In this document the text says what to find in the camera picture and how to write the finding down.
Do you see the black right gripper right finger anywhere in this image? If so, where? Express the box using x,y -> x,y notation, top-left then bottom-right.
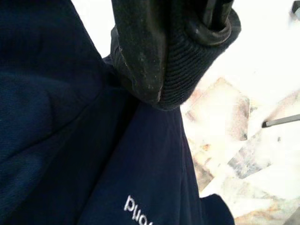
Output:
187,0 -> 235,45

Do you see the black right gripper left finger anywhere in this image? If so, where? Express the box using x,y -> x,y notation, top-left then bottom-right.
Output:
111,0 -> 175,105

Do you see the navy T-shirt white print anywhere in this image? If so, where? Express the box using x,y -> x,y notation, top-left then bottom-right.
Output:
0,0 -> 242,225

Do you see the silver metal clothes rack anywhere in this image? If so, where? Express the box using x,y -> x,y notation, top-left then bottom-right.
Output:
263,114 -> 300,128

